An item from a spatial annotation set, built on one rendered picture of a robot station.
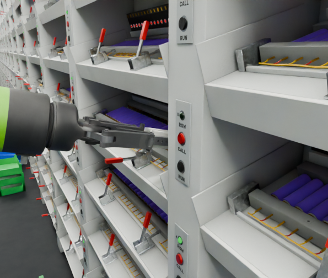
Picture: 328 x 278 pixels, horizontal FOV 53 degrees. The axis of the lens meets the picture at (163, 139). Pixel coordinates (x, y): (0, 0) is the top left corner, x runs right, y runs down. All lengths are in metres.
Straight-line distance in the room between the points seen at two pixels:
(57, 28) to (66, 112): 1.30
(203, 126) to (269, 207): 0.14
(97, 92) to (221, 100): 0.74
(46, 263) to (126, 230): 1.21
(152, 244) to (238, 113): 0.47
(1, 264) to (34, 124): 1.68
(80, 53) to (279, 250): 0.83
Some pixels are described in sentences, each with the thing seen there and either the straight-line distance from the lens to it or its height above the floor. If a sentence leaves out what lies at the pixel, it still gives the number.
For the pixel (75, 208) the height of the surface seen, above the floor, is 0.49.
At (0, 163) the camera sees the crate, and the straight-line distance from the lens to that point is 3.19.
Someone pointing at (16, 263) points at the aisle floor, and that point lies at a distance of 2.09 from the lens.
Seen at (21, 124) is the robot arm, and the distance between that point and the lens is 0.48.
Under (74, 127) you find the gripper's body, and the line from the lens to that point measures 0.50.
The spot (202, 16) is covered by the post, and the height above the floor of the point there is 1.17.
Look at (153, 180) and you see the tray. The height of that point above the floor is 0.90.
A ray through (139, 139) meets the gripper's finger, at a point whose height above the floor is 1.00.
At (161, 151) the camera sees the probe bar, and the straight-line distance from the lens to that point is 0.67.
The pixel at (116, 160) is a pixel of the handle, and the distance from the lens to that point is 0.66.
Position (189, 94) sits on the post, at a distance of 0.45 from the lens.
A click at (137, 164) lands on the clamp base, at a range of 0.68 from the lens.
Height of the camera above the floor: 1.13
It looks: 15 degrees down
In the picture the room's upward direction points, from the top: straight up
